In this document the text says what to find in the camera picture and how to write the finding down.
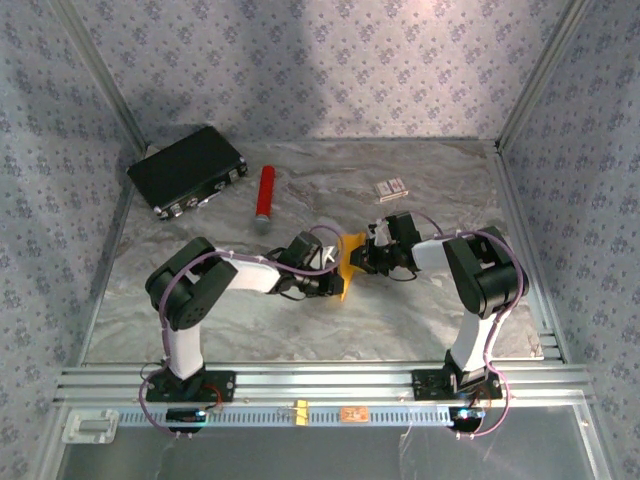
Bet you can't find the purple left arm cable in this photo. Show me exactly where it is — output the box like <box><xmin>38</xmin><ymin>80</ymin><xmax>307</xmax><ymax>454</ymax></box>
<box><xmin>135</xmin><ymin>224</ymin><xmax>346</xmax><ymax>441</ymax></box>

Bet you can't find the marble pattern table mat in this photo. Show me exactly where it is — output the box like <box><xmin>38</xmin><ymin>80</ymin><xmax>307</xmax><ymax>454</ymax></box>
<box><xmin>82</xmin><ymin>139</ymin><xmax>546</xmax><ymax>364</ymax></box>

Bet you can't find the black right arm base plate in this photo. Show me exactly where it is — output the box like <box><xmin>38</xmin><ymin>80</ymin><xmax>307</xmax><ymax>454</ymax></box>
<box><xmin>411</xmin><ymin>368</ymin><xmax>504</xmax><ymax>401</ymax></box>

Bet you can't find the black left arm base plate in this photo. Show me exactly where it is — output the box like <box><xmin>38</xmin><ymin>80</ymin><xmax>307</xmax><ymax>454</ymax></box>
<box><xmin>145</xmin><ymin>369</ymin><xmax>237</xmax><ymax>404</ymax></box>

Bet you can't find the black briefcase with metal latches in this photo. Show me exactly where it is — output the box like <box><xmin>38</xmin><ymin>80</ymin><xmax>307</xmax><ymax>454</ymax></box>
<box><xmin>126</xmin><ymin>124</ymin><xmax>250</xmax><ymax>221</ymax></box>

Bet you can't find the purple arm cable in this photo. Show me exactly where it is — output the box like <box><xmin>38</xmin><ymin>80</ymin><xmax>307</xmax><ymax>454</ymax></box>
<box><xmin>135</xmin><ymin>224</ymin><xmax>346</xmax><ymax>441</ymax></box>
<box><xmin>409</xmin><ymin>209</ymin><xmax>531</xmax><ymax>442</ymax></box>

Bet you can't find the aluminium mounting rail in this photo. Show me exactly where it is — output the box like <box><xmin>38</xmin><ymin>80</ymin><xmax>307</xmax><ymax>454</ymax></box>
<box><xmin>53</xmin><ymin>363</ymin><xmax>594</xmax><ymax>404</ymax></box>

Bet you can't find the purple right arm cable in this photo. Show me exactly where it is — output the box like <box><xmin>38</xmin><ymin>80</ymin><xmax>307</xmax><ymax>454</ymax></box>
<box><xmin>409</xmin><ymin>209</ymin><xmax>531</xmax><ymax>442</ymax></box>

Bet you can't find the slotted grey cable duct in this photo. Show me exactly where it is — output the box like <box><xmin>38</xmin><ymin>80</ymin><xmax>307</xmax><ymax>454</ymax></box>
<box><xmin>117</xmin><ymin>403</ymin><xmax>454</xmax><ymax>427</ymax></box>

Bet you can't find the yellow paper sheet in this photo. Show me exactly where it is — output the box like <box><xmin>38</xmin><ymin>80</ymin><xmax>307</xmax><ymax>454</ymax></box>
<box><xmin>335</xmin><ymin>231</ymin><xmax>369</xmax><ymax>304</ymax></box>

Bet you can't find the aluminium frame post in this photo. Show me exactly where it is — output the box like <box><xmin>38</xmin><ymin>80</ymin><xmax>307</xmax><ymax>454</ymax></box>
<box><xmin>53</xmin><ymin>0</ymin><xmax>150</xmax><ymax>151</ymax></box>
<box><xmin>493</xmin><ymin>0</ymin><xmax>594</xmax><ymax>152</ymax></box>

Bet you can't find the small circuit board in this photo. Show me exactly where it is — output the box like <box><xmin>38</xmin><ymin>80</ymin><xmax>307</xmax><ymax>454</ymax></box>
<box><xmin>448</xmin><ymin>407</ymin><xmax>486</xmax><ymax>424</ymax></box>
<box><xmin>166</xmin><ymin>407</ymin><xmax>209</xmax><ymax>426</ymax></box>

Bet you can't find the grey metal handle bracket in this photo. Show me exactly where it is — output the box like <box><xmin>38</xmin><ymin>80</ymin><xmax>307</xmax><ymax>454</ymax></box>
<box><xmin>62</xmin><ymin>408</ymin><xmax>120</xmax><ymax>445</ymax></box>

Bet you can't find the playing card box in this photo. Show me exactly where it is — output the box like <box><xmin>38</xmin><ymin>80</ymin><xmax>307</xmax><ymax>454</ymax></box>
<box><xmin>373</xmin><ymin>177</ymin><xmax>410</xmax><ymax>204</ymax></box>

